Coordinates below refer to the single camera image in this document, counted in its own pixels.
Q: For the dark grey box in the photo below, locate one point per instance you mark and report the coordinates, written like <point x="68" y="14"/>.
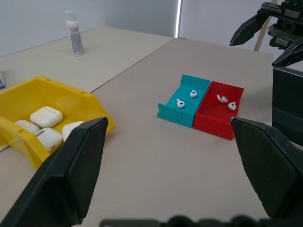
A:
<point x="287" y="104"/>

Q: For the teal brick-pattern tray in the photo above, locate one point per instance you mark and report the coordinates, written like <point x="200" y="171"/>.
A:
<point x="187" y="101"/>

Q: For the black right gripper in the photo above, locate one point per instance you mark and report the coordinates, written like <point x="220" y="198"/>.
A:
<point x="287" y="23"/>

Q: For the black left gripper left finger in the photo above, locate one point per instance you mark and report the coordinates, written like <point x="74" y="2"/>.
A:
<point x="59" y="179"/>

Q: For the red brick-pattern tray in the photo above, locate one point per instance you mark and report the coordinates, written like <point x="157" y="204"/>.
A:
<point x="219" y="113"/>

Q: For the white earbud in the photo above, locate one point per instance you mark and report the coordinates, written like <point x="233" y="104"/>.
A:
<point x="180" y="104"/>
<point x="193" y="94"/>
<point x="232" y="105"/>
<point x="222" y="98"/>

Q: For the white spray bottle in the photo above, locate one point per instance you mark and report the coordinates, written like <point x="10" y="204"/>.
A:
<point x="76" y="35"/>

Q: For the yellow plastic bin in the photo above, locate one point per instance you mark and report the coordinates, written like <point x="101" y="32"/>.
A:
<point x="28" y="99"/>

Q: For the light wooden stick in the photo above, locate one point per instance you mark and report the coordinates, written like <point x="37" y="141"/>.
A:
<point x="261" y="33"/>

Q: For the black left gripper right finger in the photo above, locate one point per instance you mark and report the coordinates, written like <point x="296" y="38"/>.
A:
<point x="272" y="165"/>

